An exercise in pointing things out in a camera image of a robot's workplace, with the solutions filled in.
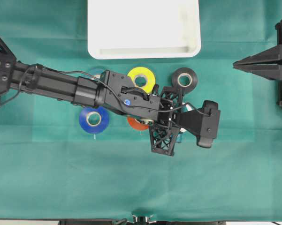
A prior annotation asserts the green table cloth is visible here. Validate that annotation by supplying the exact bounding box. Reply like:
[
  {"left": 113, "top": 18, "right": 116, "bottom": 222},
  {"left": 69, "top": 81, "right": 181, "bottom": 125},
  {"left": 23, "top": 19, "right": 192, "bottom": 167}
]
[{"left": 0, "top": 0, "right": 282, "bottom": 221}]

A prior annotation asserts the white rectangular plastic case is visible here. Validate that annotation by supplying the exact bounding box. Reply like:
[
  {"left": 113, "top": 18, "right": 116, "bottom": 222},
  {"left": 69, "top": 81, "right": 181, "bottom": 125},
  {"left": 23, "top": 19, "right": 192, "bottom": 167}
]
[{"left": 87, "top": 0, "right": 201, "bottom": 60}]

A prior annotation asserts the green tape roll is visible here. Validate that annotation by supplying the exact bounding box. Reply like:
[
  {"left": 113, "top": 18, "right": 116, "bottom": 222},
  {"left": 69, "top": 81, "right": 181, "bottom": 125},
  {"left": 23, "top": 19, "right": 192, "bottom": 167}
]
[{"left": 89, "top": 67, "right": 107, "bottom": 80}]

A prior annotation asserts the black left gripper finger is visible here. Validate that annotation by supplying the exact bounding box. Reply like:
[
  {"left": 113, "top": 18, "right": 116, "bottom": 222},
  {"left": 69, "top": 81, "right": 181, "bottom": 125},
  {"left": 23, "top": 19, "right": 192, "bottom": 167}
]
[
  {"left": 160, "top": 87, "right": 183, "bottom": 105},
  {"left": 149, "top": 125, "right": 180, "bottom": 157}
]

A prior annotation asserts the yellow tape roll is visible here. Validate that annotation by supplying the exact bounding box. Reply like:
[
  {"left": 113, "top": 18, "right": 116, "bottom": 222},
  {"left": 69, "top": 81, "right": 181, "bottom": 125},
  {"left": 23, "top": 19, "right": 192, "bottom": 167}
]
[{"left": 127, "top": 67, "right": 156, "bottom": 94}]

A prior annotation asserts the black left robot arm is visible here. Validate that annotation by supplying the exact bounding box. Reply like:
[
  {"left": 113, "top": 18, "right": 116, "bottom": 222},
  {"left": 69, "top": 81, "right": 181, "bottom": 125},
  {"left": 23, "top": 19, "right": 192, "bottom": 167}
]
[{"left": 0, "top": 38, "right": 182, "bottom": 156}]

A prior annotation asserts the blue tape roll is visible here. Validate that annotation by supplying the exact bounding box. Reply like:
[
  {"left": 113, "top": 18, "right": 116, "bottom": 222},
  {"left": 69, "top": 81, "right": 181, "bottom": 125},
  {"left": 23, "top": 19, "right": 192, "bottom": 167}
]
[{"left": 79, "top": 106, "right": 109, "bottom": 134}]

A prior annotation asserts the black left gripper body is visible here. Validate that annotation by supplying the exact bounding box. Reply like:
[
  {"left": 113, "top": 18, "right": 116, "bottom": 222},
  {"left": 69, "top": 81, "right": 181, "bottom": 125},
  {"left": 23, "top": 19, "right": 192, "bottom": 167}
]
[{"left": 150, "top": 92, "right": 183, "bottom": 127}]

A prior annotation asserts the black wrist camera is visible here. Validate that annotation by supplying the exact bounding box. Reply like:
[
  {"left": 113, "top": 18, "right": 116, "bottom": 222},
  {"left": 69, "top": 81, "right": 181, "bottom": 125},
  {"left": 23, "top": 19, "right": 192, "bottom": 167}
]
[{"left": 174, "top": 100, "right": 221, "bottom": 148}]

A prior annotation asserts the black camera stand base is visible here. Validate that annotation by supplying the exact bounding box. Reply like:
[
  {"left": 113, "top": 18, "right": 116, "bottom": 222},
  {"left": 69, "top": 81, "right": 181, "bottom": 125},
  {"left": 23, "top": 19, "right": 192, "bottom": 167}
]
[{"left": 113, "top": 214, "right": 157, "bottom": 225}]

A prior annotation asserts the black tape roll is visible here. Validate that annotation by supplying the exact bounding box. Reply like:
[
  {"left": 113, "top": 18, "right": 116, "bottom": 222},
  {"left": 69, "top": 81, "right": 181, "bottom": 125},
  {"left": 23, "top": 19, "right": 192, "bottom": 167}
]
[{"left": 171, "top": 67, "right": 198, "bottom": 95}]

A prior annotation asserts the red tape roll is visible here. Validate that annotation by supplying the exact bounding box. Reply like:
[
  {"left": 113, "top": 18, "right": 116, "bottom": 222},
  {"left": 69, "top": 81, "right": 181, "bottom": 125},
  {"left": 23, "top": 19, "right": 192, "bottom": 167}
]
[{"left": 127, "top": 117, "right": 149, "bottom": 131}]

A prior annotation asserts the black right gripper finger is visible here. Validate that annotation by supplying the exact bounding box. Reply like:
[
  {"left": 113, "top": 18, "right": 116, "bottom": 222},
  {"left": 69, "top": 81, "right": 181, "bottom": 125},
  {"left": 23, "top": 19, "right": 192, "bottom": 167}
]
[
  {"left": 233, "top": 44, "right": 282, "bottom": 66},
  {"left": 233, "top": 65, "right": 282, "bottom": 81}
]

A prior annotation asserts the white tape roll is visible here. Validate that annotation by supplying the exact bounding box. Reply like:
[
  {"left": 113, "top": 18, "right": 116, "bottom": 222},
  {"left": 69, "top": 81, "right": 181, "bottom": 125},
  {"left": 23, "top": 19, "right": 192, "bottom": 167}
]
[{"left": 180, "top": 105, "right": 193, "bottom": 134}]

